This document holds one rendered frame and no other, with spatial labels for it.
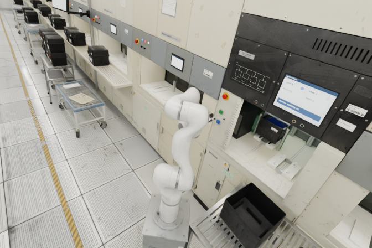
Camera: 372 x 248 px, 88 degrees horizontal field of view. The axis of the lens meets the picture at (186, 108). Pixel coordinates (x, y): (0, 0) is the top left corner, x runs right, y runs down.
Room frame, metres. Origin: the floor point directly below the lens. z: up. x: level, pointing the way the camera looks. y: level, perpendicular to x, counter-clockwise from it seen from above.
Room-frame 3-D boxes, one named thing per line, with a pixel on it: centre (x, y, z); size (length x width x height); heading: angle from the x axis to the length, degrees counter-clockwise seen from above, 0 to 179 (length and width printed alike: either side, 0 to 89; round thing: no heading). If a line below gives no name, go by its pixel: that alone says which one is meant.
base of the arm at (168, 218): (0.74, 0.00, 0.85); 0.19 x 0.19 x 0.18
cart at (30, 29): (4.73, 3.91, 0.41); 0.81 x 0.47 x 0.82; 46
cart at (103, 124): (2.57, 1.65, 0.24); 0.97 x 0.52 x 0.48; 48
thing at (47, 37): (3.54, 2.62, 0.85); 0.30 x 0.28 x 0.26; 44
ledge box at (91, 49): (3.06, 1.56, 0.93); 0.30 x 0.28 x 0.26; 42
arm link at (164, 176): (0.74, 0.03, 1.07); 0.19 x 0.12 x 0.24; 85
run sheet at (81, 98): (2.42, 1.54, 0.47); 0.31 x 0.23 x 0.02; 67
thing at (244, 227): (0.78, -0.53, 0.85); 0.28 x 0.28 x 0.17; 40
